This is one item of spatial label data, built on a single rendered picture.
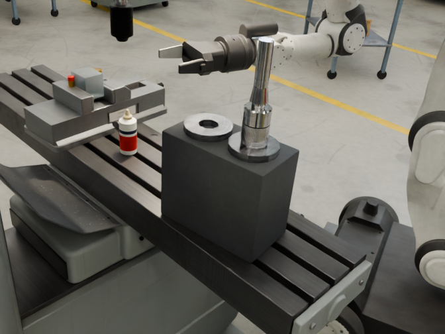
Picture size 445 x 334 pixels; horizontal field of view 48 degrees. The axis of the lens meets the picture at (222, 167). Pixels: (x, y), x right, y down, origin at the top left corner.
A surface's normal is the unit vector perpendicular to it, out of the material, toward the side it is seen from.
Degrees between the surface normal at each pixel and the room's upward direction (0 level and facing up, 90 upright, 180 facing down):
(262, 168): 0
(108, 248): 90
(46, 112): 0
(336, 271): 0
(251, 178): 90
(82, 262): 90
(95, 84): 90
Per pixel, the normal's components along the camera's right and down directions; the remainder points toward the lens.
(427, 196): -0.45, 0.75
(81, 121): 0.74, 0.40
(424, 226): -0.44, 0.44
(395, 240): 0.07, -0.85
